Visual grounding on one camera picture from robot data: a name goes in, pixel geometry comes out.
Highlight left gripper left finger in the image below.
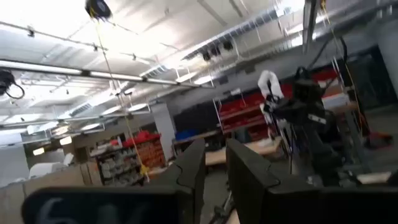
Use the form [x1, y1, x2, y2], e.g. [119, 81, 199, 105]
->
[21, 138, 206, 224]

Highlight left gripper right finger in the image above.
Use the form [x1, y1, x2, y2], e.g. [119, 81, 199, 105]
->
[226, 138, 398, 224]

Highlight wooden workbench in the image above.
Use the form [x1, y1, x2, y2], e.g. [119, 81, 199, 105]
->
[173, 129, 283, 166]

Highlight rack with orange bins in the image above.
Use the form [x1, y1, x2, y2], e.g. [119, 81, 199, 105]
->
[123, 130, 166, 169]

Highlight white building column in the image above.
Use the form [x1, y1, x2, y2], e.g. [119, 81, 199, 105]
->
[150, 102, 177, 162]

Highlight rack with white items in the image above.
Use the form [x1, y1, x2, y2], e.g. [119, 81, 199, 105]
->
[95, 146, 141, 187]

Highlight rack with red bins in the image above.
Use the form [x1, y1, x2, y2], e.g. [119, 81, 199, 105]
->
[213, 68, 341, 141]

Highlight brown cardboard boxes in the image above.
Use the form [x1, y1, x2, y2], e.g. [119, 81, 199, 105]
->
[0, 161, 104, 224]

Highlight white machine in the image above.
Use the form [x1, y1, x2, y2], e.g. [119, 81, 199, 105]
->
[29, 152, 75, 180]

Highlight long ceiling light bar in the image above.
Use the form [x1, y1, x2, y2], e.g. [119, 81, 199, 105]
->
[0, 58, 215, 90]

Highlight white cable sleeve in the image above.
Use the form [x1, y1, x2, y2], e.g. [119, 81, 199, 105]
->
[257, 70, 284, 125]

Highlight yellow hanging cord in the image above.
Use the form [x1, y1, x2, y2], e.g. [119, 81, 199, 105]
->
[91, 14, 150, 183]
[320, 0, 364, 134]

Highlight grey metal frame post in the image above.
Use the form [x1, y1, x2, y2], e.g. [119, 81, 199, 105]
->
[302, 0, 322, 54]

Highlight black ceiling cable reel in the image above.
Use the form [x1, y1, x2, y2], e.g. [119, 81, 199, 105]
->
[0, 70, 25, 100]
[85, 0, 113, 21]

